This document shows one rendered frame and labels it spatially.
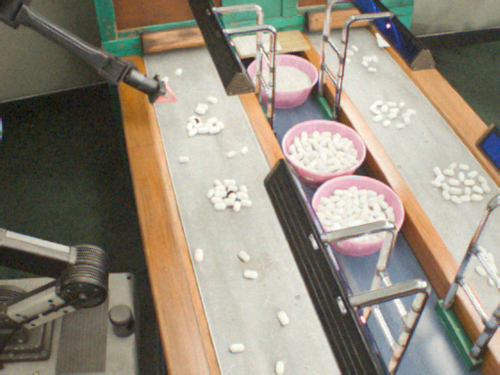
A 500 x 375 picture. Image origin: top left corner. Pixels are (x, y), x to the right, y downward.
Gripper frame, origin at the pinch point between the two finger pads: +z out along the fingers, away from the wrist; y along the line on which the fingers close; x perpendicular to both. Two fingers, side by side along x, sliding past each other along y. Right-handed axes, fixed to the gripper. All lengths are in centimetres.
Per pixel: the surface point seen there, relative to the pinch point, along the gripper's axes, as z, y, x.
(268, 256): 15, -67, -3
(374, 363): -9, -122, -32
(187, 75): 10.7, 24.6, -0.1
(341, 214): 34, -58, -19
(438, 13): 181, 134, -86
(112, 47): -14.1, 42.8, 12.2
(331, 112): 47, -9, -28
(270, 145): 22.7, -26.7, -13.6
